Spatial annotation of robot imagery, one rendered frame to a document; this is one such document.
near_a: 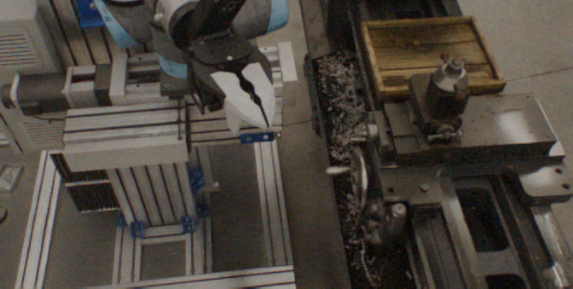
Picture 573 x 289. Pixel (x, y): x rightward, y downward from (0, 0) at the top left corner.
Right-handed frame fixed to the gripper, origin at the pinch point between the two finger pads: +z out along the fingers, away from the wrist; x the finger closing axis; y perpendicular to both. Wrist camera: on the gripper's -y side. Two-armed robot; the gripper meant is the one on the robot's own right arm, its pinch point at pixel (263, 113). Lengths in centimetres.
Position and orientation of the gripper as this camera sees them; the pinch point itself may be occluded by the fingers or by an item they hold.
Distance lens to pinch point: 62.9
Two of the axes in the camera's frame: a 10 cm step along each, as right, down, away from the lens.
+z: 4.7, 6.8, -5.6
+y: -1.2, 6.8, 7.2
